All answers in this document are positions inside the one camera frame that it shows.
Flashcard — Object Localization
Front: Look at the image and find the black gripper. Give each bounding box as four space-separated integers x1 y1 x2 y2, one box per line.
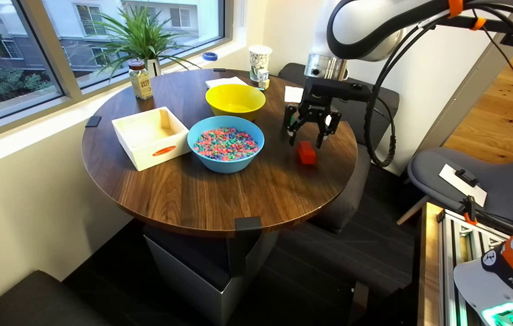
284 100 343 151

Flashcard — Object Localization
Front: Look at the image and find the orange block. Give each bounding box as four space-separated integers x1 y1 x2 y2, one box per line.
296 140 320 169

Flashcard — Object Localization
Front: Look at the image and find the flat white napkin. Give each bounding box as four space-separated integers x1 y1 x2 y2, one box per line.
284 86 307 106

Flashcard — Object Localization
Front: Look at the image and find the yellow bowl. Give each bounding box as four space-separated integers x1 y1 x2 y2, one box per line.
204 82 269 120

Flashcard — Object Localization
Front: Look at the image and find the colourful cereal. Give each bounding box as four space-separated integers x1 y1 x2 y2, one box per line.
195 126 262 164

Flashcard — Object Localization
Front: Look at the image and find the patterned paper cup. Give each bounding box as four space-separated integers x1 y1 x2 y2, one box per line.
249 44 275 86

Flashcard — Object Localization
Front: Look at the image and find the blue bowl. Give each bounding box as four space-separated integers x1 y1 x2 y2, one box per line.
186 115 267 177

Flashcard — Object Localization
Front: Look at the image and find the folded white napkin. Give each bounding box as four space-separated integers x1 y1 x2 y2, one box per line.
206 75 251 91

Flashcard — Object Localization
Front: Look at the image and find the round dark wooden table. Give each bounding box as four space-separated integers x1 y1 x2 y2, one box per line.
81 68 362 240

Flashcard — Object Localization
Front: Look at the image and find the white paper label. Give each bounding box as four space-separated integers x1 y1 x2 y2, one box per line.
438 164 490 209

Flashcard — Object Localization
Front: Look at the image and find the white square wooden box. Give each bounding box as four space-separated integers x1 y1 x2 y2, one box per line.
111 106 193 175

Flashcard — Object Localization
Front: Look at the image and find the jar with yellow label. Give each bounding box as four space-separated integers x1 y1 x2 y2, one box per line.
128 59 157 102

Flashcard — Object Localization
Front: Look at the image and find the potted green plant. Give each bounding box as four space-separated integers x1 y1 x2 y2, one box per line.
95 6 191 81

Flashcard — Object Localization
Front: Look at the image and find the grey chair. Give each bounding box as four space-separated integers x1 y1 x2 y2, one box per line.
398 148 513 234

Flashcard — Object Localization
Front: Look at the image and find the brown window mullion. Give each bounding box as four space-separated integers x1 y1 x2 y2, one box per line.
17 0 84 102

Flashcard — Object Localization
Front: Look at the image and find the black cushioned bench seat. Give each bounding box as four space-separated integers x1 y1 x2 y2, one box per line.
0 271 110 326

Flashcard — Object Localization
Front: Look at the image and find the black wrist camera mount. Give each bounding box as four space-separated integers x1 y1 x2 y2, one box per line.
302 77 374 106

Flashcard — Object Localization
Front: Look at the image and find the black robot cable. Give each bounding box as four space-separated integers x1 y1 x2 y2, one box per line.
363 17 481 171

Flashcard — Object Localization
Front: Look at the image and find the grey table pedestal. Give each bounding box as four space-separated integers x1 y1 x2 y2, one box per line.
142 224 282 326

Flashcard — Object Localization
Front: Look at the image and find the orange cable strap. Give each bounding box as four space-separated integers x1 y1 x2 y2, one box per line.
447 0 467 19

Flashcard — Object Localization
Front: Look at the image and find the aluminium frame rail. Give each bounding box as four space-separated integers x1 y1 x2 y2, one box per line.
436 207 513 326

